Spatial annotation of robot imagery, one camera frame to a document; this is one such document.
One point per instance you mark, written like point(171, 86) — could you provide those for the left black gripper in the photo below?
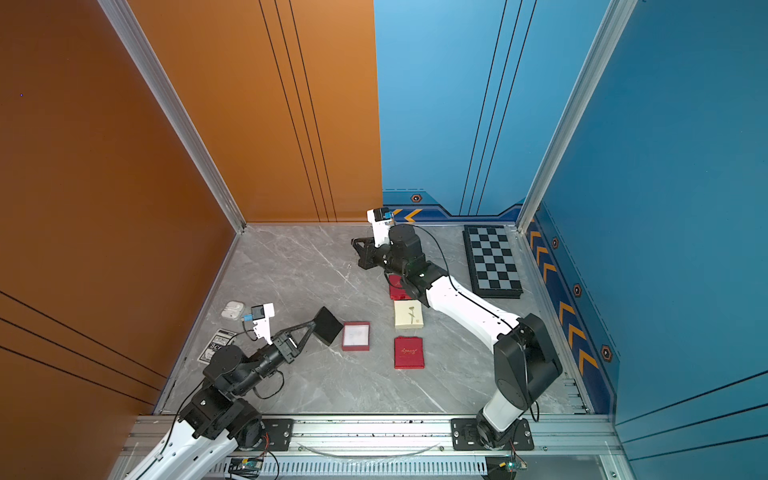
point(289, 344)

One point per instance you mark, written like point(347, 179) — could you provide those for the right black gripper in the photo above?
point(367, 256)

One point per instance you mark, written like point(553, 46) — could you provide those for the red jewelry box lid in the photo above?
point(397, 288)

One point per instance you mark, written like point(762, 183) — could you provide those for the cream lotus print box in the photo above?
point(408, 314)

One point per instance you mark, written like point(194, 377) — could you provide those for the red jewelry box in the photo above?
point(408, 353)

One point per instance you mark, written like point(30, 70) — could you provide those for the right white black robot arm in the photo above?
point(525, 359)

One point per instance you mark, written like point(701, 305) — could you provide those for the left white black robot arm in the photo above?
point(216, 419)

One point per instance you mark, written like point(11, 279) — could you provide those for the white earbuds case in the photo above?
point(233, 310)

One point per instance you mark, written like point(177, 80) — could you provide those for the left green circuit board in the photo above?
point(245, 468)

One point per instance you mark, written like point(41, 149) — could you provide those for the green circuit board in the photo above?
point(245, 468)
point(503, 468)

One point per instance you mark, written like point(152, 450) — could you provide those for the black white chessboard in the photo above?
point(492, 267)

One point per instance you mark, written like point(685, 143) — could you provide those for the right green circuit board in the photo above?
point(503, 468)

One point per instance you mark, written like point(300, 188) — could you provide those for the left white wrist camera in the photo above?
point(257, 322)

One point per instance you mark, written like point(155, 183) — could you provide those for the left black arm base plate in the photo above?
point(275, 435)

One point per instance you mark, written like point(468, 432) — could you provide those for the white vented cable duct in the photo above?
point(305, 466)

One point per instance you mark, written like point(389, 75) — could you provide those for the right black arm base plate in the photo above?
point(477, 434)

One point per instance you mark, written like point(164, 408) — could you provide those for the left aluminium corner post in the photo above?
point(127, 27)

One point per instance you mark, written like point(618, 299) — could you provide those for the aluminium corner post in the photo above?
point(127, 27)
point(612, 26)

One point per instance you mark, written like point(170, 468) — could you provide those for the aluminium front rail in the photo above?
point(387, 435)

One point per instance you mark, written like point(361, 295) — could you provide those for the right aluminium corner post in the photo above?
point(612, 26)

